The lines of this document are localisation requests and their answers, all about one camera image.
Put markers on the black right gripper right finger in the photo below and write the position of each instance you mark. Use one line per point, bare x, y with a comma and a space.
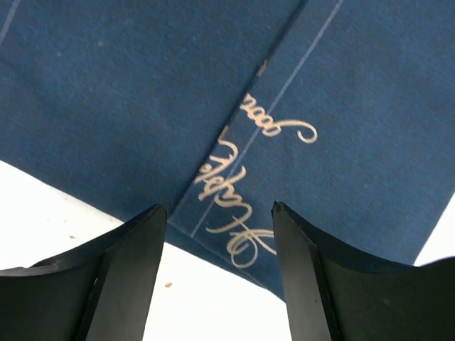
334, 291

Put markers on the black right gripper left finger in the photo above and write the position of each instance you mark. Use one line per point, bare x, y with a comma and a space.
100, 290

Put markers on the dark blue cloth napkin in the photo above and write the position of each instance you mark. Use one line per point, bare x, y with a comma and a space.
342, 110

